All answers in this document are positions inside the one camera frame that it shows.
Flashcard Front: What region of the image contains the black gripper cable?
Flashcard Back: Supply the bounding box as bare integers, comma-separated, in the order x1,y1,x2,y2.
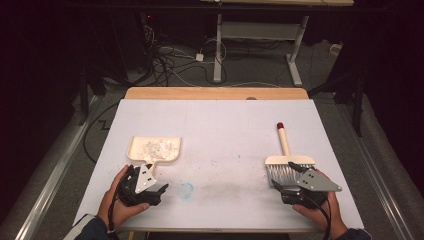
306,194,333,240
107,186,123,240

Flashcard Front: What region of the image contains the person's left hand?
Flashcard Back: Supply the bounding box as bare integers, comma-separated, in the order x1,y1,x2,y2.
97,165,151,229

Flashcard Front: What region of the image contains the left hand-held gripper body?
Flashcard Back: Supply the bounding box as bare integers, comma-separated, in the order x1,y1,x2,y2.
117,163,161,207

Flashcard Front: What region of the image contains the person's right hand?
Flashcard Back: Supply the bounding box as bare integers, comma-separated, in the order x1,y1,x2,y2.
292,169,349,240

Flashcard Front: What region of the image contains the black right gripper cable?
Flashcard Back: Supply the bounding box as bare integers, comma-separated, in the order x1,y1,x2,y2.
306,194,333,240

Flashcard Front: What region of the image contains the pile of white paper scraps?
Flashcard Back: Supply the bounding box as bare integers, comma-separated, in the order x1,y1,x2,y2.
139,139,179,160

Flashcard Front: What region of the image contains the grey metal frame desk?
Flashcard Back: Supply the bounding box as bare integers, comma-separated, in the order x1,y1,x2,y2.
199,0,355,87

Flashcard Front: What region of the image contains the wooden table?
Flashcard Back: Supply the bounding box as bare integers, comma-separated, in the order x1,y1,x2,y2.
124,86,310,101

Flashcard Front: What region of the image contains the tangle of floor cables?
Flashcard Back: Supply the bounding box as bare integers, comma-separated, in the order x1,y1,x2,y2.
139,13,234,88

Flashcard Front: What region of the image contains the cream plastic dustpan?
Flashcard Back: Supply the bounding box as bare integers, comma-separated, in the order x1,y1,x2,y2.
126,135,183,174

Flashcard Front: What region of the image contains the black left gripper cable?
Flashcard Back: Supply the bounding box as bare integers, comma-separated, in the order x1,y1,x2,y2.
107,186,123,240

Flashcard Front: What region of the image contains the white foam board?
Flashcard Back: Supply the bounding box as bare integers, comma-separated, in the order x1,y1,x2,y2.
73,98,365,231

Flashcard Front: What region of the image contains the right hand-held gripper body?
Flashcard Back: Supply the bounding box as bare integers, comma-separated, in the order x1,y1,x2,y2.
281,168,343,210

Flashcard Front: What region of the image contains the black stand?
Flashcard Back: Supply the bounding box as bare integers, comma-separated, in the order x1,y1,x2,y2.
78,66,92,126
308,66,365,138

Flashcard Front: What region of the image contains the cream hand brush red tip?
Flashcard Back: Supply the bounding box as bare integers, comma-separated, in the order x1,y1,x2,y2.
264,122,317,188

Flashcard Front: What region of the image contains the metal floor rail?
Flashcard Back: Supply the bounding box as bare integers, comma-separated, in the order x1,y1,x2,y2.
336,99,416,240
14,94,104,240

